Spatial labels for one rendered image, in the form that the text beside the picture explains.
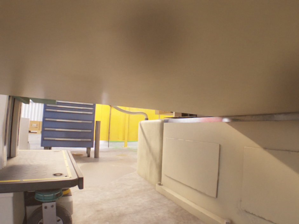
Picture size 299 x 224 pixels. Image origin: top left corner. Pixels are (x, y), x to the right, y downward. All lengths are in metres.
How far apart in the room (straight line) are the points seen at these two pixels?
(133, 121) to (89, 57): 3.81
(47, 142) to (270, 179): 2.52
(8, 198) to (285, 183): 0.99
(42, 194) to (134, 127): 3.43
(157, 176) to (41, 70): 1.27
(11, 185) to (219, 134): 0.91
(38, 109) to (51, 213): 13.84
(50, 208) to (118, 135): 3.22
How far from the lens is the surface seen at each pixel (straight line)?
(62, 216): 0.79
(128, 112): 1.74
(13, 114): 1.07
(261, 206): 0.82
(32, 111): 14.51
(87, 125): 2.52
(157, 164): 1.37
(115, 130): 3.80
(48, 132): 2.56
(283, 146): 0.74
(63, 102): 2.55
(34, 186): 0.64
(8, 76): 0.32
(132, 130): 3.95
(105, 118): 3.74
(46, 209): 0.75
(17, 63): 0.24
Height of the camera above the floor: 0.53
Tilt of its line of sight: 5 degrees up
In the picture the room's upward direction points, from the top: 2 degrees clockwise
